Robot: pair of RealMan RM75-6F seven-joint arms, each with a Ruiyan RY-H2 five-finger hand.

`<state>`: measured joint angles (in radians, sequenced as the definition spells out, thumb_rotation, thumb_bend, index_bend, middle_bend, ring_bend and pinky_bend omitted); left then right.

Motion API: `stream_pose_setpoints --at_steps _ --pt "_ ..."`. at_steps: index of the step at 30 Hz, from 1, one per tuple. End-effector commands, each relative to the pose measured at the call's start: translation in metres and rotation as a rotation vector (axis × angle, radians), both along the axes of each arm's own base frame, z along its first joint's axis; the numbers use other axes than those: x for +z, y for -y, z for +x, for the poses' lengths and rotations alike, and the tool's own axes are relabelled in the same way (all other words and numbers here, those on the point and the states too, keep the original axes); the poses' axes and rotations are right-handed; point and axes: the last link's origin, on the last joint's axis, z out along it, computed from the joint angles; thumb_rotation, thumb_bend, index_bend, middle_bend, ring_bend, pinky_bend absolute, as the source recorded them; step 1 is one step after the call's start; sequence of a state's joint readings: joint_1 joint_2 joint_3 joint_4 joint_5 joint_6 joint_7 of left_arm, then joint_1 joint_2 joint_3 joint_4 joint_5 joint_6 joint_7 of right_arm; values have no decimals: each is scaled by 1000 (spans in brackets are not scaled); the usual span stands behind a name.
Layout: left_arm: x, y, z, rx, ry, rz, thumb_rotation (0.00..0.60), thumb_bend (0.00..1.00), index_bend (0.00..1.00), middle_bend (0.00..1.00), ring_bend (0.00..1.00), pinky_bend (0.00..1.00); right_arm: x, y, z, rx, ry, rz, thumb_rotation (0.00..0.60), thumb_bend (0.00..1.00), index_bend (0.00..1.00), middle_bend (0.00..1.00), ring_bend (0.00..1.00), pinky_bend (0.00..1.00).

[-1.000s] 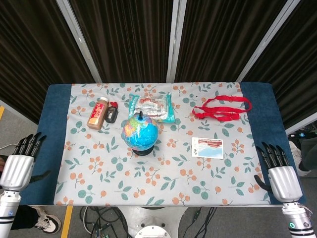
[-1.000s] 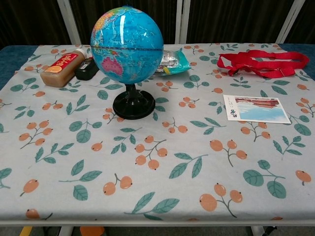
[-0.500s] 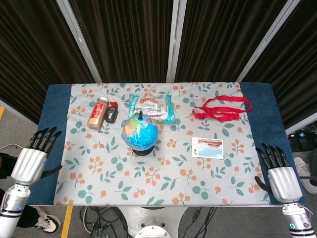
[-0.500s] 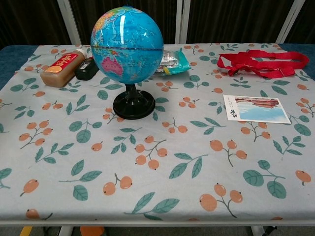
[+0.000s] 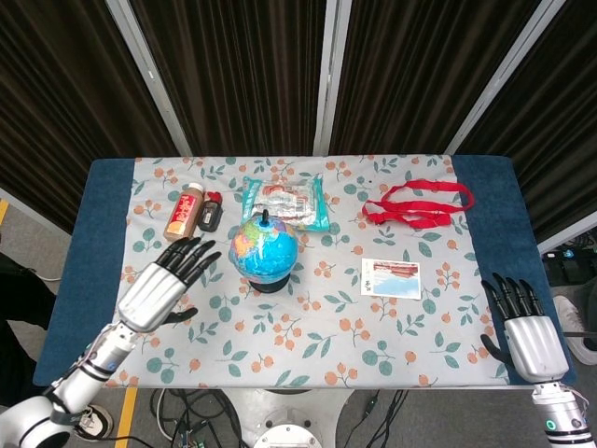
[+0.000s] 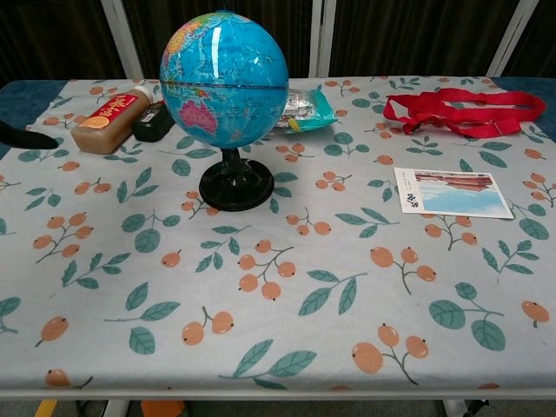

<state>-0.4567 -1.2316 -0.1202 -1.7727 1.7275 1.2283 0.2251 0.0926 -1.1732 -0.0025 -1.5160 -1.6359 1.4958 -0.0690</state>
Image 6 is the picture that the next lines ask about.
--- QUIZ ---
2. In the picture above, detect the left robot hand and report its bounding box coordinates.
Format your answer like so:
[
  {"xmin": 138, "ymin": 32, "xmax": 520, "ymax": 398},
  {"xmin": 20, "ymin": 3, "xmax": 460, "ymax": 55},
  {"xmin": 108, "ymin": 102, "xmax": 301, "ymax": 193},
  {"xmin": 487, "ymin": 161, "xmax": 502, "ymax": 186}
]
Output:
[{"xmin": 0, "ymin": 120, "xmax": 60, "ymax": 151}]

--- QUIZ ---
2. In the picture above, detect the teal and silver snack packet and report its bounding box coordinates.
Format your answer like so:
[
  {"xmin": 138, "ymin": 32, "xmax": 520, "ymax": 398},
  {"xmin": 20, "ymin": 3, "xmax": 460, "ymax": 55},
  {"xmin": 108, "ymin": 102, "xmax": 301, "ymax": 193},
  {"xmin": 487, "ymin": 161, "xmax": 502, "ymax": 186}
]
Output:
[{"xmin": 273, "ymin": 85, "xmax": 339, "ymax": 135}]

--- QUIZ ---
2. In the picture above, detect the red ribbon strap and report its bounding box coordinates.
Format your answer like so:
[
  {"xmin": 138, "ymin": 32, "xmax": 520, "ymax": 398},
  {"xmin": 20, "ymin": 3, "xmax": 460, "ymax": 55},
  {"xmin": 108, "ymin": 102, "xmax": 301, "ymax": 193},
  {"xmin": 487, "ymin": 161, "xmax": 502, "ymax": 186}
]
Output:
[{"xmin": 382, "ymin": 88, "xmax": 547, "ymax": 140}]

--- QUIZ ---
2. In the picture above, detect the orange plastic object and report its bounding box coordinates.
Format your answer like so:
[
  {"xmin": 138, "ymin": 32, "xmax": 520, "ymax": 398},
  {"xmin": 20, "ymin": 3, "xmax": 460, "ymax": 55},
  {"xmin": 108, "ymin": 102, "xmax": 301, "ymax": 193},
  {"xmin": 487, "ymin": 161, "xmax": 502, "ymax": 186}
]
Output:
[{"xmin": 141, "ymin": 399, "xmax": 186, "ymax": 417}]

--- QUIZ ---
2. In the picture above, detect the brown drink bottle red label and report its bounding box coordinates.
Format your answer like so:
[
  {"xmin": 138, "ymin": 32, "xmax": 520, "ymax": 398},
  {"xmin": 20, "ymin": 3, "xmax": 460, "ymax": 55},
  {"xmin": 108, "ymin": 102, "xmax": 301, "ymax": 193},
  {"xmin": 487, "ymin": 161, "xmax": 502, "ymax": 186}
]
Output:
[{"xmin": 70, "ymin": 85, "xmax": 152, "ymax": 156}]

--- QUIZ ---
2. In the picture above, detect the blue globe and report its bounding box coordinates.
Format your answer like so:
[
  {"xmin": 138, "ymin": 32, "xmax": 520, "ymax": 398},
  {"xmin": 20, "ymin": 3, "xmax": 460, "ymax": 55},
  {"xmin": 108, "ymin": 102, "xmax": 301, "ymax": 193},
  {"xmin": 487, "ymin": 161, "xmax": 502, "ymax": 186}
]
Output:
[{"xmin": 158, "ymin": 9, "xmax": 291, "ymax": 213}]

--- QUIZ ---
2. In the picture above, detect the small dark bottle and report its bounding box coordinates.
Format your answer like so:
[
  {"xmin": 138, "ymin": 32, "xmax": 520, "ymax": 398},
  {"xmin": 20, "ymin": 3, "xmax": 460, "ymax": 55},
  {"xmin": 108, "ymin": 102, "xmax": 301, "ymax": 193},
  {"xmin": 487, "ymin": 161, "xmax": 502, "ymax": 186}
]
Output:
[{"xmin": 131, "ymin": 101, "xmax": 175, "ymax": 143}]

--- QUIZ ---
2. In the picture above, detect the fruit and leaf print tablecloth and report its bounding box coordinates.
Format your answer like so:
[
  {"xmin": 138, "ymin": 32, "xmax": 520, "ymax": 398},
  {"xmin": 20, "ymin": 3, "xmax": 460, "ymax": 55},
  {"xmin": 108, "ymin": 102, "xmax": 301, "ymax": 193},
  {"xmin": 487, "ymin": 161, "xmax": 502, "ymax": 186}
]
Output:
[{"xmin": 0, "ymin": 76, "xmax": 556, "ymax": 392}]

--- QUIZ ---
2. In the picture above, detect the postcard with red building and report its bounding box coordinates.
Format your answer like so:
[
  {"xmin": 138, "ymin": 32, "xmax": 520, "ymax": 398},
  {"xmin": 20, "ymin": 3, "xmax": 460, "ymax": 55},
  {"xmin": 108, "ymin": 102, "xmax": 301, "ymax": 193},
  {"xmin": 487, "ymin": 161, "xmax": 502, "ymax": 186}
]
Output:
[{"xmin": 394, "ymin": 167, "xmax": 515, "ymax": 220}]

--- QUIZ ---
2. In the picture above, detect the white partition frame post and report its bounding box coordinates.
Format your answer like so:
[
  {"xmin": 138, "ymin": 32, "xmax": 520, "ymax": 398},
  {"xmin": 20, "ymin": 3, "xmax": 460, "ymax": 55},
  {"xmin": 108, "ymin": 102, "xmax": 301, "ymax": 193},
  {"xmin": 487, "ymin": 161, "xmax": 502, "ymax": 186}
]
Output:
[
  {"xmin": 100, "ymin": 0, "xmax": 144, "ymax": 80},
  {"xmin": 486, "ymin": 0, "xmax": 540, "ymax": 78},
  {"xmin": 308, "ymin": 0, "xmax": 338, "ymax": 79}
]

